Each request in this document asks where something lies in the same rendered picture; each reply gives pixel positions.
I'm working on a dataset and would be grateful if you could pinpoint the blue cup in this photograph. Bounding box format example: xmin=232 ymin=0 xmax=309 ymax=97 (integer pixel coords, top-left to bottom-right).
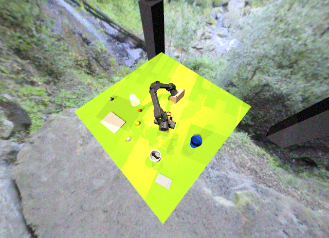
xmin=190 ymin=135 xmax=202 ymax=148

